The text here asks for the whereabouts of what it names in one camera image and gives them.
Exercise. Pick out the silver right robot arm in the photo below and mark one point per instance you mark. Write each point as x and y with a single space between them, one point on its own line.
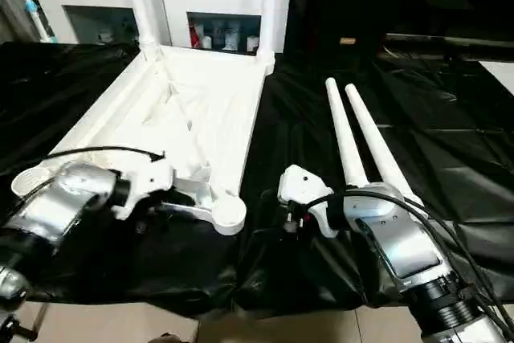
401 238

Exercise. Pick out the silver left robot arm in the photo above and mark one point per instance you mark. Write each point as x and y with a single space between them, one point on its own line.
56 198

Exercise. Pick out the black metal rail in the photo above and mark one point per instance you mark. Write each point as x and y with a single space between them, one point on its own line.
450 39

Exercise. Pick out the white plastic table leg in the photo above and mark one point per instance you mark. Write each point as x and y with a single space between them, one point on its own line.
341 126
377 142
269 6
138 6

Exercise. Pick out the grey curtain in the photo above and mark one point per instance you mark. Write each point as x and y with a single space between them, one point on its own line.
8 6

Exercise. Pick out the black plastic mat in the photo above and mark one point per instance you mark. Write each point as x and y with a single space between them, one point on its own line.
450 134

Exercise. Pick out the white flat board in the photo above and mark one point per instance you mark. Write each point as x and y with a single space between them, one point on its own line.
499 74

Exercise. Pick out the white plastic table top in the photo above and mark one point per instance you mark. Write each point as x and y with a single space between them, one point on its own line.
201 110

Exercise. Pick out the small tan tag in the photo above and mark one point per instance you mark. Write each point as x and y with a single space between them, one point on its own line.
347 40

